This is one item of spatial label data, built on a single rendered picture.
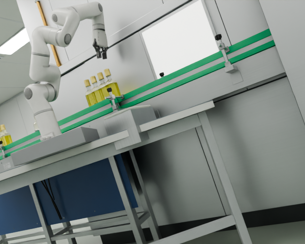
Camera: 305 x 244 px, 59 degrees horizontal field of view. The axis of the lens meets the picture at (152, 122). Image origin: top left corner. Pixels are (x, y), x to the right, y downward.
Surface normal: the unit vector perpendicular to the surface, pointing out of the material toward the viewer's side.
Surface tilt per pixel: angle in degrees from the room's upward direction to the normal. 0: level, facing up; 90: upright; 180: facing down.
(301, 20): 90
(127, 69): 90
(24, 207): 90
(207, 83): 90
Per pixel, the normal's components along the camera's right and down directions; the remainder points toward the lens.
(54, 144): 0.00, -0.05
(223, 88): -0.45, 0.11
